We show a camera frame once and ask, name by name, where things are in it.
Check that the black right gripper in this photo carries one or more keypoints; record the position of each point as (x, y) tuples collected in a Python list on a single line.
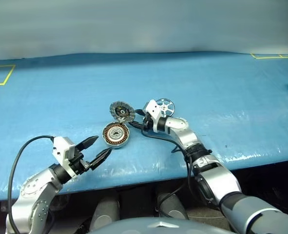
[(148, 124)]

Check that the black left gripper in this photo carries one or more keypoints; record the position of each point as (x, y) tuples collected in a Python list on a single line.
[(78, 163)]

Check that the round silver hinged lid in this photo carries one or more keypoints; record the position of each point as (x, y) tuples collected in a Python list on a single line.
[(121, 111)]

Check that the silver spoked rotor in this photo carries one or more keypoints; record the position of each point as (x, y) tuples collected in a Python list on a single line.
[(169, 107)]

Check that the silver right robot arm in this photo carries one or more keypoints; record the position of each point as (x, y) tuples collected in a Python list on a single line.
[(214, 175)]

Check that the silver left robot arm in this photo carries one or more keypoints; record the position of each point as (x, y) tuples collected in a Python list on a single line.
[(34, 187)]

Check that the blue plastic table cover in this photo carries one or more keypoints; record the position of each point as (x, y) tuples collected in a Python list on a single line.
[(61, 102)]

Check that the grey rounded cylinder shape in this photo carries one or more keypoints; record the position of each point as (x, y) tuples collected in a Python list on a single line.
[(171, 207), (106, 212)]

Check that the grey robot torso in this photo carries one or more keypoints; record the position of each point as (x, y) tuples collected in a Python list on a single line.
[(158, 226)]

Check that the yellow tape square outline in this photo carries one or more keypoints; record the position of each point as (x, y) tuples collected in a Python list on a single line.
[(9, 74)]

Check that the yellow tape strip outline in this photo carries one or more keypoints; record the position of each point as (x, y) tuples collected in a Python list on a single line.
[(268, 57)]

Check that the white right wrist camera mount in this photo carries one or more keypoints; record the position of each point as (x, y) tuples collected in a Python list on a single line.
[(153, 109)]

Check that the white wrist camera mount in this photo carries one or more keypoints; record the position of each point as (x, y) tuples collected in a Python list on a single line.
[(61, 148), (153, 109)]

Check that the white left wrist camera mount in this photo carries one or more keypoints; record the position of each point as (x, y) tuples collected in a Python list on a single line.
[(61, 148)]

